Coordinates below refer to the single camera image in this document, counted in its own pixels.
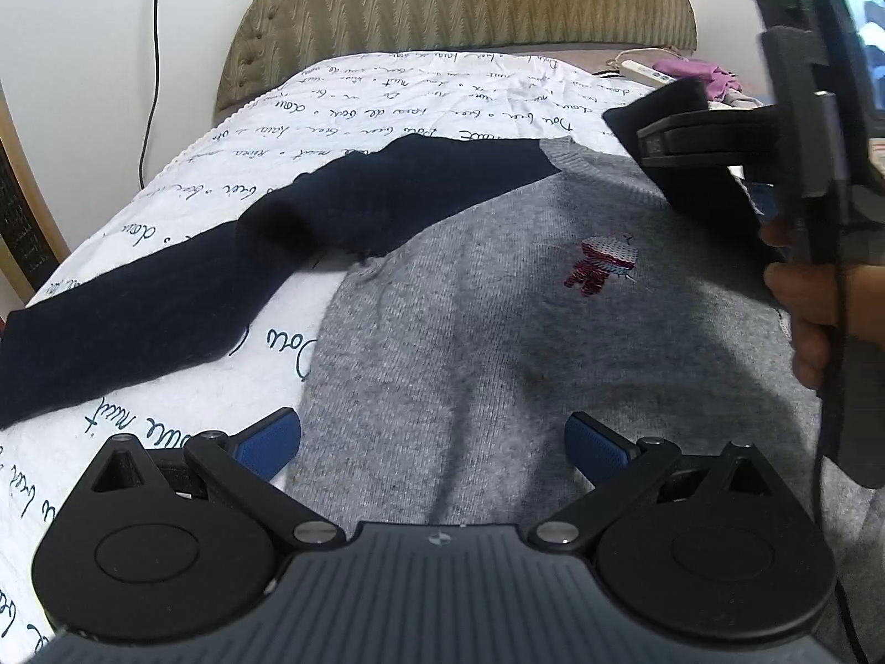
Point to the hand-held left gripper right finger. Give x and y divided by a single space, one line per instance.
594 444

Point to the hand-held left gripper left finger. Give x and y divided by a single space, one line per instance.
269 439

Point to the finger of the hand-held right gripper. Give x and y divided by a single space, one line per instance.
698 135

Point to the grey sweater with navy sleeves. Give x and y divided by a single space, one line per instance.
484 332

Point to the person's right hand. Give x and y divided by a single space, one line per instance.
805 321

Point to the purple cloth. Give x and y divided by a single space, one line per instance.
698 75

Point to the white quilt with script print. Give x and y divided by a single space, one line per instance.
207 173

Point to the olive padded headboard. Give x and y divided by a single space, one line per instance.
449 0

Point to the wooden frame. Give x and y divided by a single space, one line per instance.
27 221

